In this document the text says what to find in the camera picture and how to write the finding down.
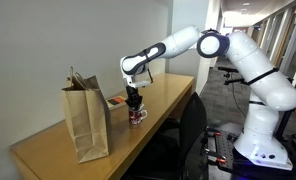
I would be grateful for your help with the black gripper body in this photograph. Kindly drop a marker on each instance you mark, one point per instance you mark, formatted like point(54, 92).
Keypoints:
point(133, 95)

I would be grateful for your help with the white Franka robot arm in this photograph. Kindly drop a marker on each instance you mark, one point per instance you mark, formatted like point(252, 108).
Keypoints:
point(254, 83)

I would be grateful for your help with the red patterned white mug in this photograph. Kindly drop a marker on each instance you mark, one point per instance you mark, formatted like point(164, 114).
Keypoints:
point(135, 116)

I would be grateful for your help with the white book with orange cover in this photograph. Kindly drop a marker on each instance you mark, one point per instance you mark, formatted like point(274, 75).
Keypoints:
point(115, 101)

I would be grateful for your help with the brown paper bag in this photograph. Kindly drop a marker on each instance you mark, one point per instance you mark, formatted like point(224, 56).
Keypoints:
point(88, 123)

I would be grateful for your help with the black office chair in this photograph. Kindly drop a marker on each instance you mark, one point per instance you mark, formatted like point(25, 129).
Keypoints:
point(184, 140)

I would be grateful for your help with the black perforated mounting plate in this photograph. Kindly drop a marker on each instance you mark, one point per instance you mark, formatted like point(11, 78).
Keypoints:
point(228, 146)

